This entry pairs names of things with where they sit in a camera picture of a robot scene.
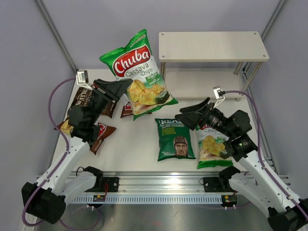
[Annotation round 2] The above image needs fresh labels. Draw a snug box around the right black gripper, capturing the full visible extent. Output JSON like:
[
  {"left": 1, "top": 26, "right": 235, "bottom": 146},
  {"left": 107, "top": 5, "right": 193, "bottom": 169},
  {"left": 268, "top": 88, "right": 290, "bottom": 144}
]
[{"left": 176, "top": 97, "right": 234, "bottom": 138}]

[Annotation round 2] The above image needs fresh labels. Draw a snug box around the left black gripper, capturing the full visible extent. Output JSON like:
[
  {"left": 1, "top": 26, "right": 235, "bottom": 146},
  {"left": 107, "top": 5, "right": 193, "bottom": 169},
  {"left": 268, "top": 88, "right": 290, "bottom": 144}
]
[{"left": 88, "top": 78, "right": 133, "bottom": 124}]

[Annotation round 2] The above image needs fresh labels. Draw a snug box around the green Chuba cassava chips bag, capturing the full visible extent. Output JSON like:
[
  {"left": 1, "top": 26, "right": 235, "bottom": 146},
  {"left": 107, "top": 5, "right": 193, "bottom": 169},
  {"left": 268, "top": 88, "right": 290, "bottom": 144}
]
[{"left": 100, "top": 29, "right": 178, "bottom": 120}]

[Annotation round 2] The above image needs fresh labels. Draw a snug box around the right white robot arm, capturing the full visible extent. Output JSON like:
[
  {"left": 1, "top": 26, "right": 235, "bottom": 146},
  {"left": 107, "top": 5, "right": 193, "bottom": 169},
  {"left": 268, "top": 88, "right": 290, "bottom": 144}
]
[{"left": 175, "top": 98, "right": 308, "bottom": 231}]

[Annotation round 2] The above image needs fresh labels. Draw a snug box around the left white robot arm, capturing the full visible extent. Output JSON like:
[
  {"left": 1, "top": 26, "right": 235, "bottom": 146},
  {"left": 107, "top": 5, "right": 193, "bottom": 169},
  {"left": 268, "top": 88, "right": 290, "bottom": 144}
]
[{"left": 22, "top": 79, "right": 133, "bottom": 227}]

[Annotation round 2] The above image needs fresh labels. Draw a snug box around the dark green Real chips bag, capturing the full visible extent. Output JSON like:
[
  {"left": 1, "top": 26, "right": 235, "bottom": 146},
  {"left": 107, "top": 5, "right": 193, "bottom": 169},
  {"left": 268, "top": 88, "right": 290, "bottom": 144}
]
[{"left": 155, "top": 118, "right": 196, "bottom": 161}]

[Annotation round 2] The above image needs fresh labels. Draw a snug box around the brown Chuba cassava chips bag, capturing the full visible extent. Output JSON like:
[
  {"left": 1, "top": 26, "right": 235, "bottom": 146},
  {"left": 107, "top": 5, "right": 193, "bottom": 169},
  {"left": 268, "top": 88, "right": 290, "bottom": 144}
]
[{"left": 120, "top": 101, "right": 134, "bottom": 118}]

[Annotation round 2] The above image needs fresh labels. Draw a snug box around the white two-tier wooden shelf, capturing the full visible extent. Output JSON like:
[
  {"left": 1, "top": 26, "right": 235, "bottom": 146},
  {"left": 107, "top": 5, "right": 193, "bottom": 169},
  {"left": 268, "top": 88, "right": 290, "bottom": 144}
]
[{"left": 158, "top": 31, "right": 269, "bottom": 99}]

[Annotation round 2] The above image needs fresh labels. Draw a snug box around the brown Kettle sea salt bag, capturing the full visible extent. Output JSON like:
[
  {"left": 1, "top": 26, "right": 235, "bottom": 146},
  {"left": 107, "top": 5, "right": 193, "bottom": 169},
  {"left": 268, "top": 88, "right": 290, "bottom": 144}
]
[{"left": 71, "top": 87, "right": 116, "bottom": 118}]

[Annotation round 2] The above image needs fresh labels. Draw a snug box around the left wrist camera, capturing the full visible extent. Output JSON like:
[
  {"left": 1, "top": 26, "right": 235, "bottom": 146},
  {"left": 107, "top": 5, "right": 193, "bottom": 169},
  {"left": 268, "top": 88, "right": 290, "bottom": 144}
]
[{"left": 76, "top": 70, "right": 92, "bottom": 90}]

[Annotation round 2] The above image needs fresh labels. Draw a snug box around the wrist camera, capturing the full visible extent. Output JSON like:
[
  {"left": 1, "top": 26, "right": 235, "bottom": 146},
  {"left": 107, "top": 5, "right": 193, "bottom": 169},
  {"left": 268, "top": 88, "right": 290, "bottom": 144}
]
[
  {"left": 213, "top": 86, "right": 225, "bottom": 107},
  {"left": 76, "top": 70, "right": 92, "bottom": 90}
]

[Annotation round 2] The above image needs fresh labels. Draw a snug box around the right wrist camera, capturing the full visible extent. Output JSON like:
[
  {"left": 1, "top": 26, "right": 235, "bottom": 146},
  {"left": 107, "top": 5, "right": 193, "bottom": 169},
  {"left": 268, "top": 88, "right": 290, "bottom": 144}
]
[{"left": 213, "top": 86, "right": 225, "bottom": 107}]

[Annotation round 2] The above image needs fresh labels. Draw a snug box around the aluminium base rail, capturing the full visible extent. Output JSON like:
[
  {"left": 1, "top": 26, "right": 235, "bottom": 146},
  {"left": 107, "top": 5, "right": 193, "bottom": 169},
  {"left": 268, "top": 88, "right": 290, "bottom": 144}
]
[{"left": 68, "top": 171, "right": 239, "bottom": 206}]

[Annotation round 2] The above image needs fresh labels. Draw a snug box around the left aluminium frame post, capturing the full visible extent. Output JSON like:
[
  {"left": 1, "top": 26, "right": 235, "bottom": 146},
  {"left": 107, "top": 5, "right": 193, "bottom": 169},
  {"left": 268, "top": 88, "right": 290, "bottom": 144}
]
[{"left": 34, "top": 0, "right": 77, "bottom": 73}]

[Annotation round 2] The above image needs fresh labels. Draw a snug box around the aluminium frame post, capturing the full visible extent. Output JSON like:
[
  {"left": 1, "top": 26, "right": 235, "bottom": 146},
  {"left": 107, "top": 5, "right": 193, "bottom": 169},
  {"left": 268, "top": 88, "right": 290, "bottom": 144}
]
[
  {"left": 261, "top": 0, "right": 289, "bottom": 42},
  {"left": 34, "top": 0, "right": 77, "bottom": 73}
]

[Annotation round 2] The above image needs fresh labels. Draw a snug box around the right aluminium frame post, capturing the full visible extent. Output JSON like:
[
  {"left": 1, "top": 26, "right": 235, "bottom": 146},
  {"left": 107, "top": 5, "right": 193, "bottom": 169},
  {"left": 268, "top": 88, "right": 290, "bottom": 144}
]
[{"left": 261, "top": 0, "right": 289, "bottom": 42}]

